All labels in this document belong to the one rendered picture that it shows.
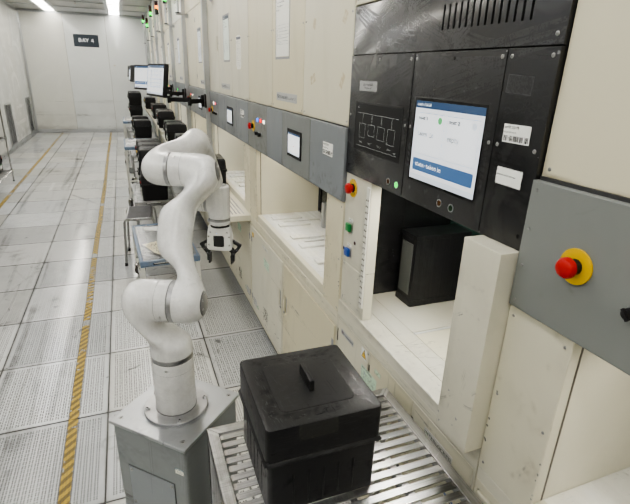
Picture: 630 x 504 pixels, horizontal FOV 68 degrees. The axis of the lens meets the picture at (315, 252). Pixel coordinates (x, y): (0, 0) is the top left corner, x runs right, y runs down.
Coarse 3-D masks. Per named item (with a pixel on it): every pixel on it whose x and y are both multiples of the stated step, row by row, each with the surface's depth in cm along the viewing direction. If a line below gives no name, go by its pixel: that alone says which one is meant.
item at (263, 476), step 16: (256, 448) 116; (352, 448) 112; (368, 448) 114; (256, 464) 118; (288, 464) 107; (304, 464) 109; (320, 464) 110; (336, 464) 112; (352, 464) 114; (368, 464) 116; (272, 480) 107; (288, 480) 108; (304, 480) 110; (320, 480) 112; (336, 480) 114; (352, 480) 116; (368, 480) 118; (272, 496) 108; (288, 496) 110; (304, 496) 112; (320, 496) 114
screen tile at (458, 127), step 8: (448, 120) 116; (456, 120) 113; (464, 120) 111; (472, 120) 108; (448, 128) 116; (456, 128) 114; (464, 128) 111; (456, 136) 114; (464, 136) 111; (472, 136) 109; (448, 144) 117; (472, 144) 109; (448, 152) 117; (456, 152) 115; (464, 152) 112; (472, 152) 109; (448, 160) 118; (456, 160) 115; (464, 160) 112; (472, 160) 110; (472, 168) 110
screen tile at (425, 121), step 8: (424, 120) 126; (432, 120) 122; (416, 128) 129; (424, 128) 126; (432, 128) 123; (440, 128) 119; (440, 136) 120; (416, 144) 130; (424, 144) 127; (432, 144) 123; (440, 144) 120; (416, 152) 130; (424, 152) 127; (432, 152) 124; (440, 152) 120
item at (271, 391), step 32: (288, 352) 130; (320, 352) 130; (256, 384) 116; (288, 384) 116; (320, 384) 117; (352, 384) 117; (256, 416) 109; (288, 416) 106; (320, 416) 106; (352, 416) 108; (288, 448) 104; (320, 448) 108
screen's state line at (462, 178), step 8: (416, 160) 131; (424, 160) 127; (416, 168) 131; (424, 168) 128; (432, 168) 124; (440, 168) 121; (448, 168) 118; (440, 176) 121; (448, 176) 118; (456, 176) 115; (464, 176) 113; (472, 176) 110; (464, 184) 113
